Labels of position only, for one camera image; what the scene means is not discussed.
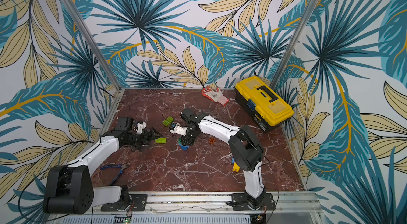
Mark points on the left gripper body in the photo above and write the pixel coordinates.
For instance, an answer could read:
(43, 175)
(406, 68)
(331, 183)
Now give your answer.
(138, 140)

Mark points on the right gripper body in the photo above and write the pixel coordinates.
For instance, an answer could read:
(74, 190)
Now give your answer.
(186, 136)

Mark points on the dark blue square brick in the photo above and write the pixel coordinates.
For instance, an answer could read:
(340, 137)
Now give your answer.
(183, 147)

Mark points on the light green long brick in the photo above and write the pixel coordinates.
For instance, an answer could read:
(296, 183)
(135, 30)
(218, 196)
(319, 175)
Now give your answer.
(168, 121)
(161, 140)

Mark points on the yellow square brick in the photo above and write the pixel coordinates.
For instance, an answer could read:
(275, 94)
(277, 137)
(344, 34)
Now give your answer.
(236, 168)

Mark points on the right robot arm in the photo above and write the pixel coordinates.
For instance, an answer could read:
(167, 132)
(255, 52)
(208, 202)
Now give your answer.
(246, 149)

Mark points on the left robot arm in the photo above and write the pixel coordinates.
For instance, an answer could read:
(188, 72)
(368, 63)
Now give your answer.
(69, 189)

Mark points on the red white work glove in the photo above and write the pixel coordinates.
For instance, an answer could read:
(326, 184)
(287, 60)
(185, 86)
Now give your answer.
(214, 95)

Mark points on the yellow black toolbox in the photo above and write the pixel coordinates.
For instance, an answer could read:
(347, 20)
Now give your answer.
(266, 108)

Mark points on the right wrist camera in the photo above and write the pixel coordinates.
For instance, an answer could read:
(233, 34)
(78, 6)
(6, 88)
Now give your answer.
(176, 128)

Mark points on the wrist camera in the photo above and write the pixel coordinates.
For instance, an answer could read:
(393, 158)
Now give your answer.
(128, 124)
(176, 128)

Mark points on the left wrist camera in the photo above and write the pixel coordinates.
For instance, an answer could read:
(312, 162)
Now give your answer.
(128, 124)

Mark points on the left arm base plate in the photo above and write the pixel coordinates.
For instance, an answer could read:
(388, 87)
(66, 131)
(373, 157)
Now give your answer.
(133, 202)

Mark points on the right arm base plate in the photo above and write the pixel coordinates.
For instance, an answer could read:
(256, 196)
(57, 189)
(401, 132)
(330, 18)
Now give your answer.
(244, 202)

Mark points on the aluminium front rail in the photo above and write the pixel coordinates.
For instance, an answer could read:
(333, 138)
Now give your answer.
(298, 207)

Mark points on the left aluminium post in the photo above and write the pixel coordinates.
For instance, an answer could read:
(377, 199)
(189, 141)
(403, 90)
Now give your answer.
(86, 34)

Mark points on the aluminium post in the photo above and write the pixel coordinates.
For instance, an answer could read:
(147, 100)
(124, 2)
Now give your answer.
(86, 34)
(308, 10)

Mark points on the right aluminium post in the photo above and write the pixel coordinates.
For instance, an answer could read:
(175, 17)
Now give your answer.
(308, 10)

